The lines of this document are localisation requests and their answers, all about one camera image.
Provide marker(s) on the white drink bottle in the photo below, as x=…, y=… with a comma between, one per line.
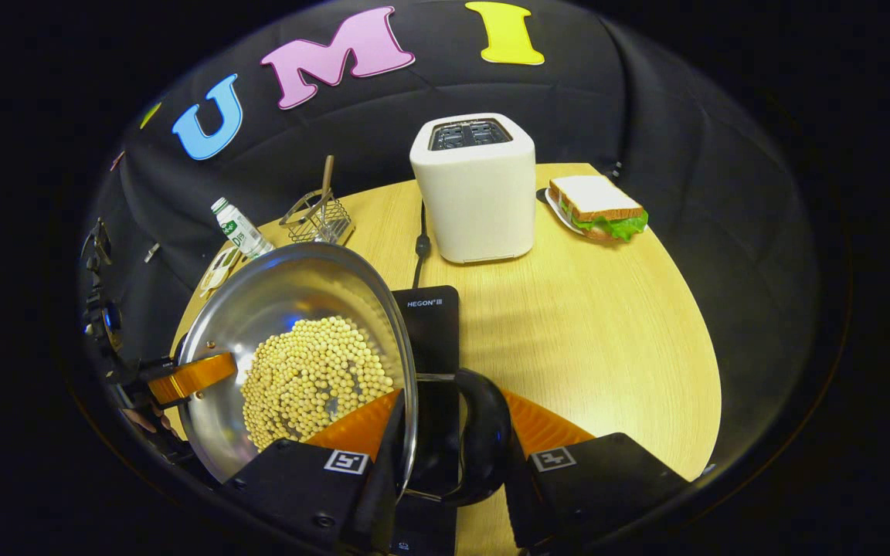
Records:
x=240, y=232

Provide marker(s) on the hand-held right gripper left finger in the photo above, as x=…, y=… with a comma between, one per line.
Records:
x=379, y=510

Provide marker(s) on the silver backdrop clip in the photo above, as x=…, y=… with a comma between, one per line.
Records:
x=152, y=252

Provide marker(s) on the black induction cooktop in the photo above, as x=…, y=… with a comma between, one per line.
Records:
x=433, y=332

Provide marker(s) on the red backdrop clip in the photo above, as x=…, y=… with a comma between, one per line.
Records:
x=117, y=161

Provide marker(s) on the white toaster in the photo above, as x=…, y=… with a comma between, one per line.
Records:
x=476, y=201

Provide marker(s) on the wooden stick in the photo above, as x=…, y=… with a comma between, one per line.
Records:
x=327, y=177

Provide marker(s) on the sandwich with lettuce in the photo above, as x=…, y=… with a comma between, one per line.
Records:
x=596, y=201

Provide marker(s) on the white sandwich plate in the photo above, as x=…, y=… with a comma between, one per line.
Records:
x=557, y=212

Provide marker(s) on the white divided bean dish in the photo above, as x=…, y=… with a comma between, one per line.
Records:
x=217, y=270

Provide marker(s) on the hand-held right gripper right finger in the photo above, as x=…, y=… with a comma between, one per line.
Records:
x=521, y=502

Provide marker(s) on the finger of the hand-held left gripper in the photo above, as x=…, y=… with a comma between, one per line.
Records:
x=194, y=377

